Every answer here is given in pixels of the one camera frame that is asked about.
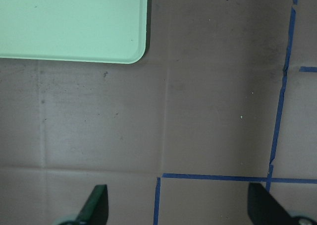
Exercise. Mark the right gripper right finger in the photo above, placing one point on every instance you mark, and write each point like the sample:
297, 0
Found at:
263, 209

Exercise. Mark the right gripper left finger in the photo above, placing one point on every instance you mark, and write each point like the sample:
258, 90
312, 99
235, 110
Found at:
93, 212

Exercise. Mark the light green plastic tray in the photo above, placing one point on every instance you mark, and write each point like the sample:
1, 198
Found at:
107, 31

